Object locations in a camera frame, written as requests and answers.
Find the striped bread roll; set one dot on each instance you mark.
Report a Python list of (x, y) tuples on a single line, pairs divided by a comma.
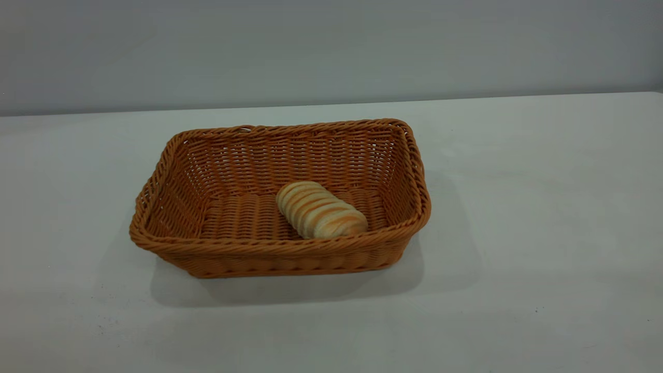
[(318, 210)]

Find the orange woven wicker basket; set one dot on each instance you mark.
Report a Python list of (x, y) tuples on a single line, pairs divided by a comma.
[(233, 217)]

